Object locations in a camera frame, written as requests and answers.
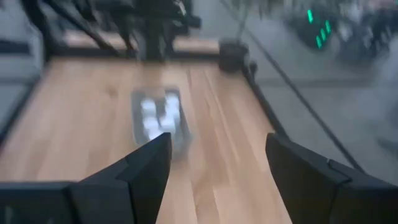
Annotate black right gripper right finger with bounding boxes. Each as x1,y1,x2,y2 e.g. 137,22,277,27
265,133,398,224

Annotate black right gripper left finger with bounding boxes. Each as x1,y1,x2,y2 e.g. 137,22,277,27
0,132,173,224

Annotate translucent white plastic cup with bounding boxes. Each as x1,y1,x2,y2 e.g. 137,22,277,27
143,117,163,140

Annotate white pill bottle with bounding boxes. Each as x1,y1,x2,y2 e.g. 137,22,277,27
162,94,182,131
140,98,157,118

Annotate black plant pot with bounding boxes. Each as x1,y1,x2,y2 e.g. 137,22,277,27
218,38,250,73

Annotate black box with green lights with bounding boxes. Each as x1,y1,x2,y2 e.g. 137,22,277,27
287,5,340,53

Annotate white plastic basket with handles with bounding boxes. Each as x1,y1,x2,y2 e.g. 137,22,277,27
131,86,193,161

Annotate black metal table frame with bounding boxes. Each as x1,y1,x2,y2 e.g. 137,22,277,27
0,0,290,144

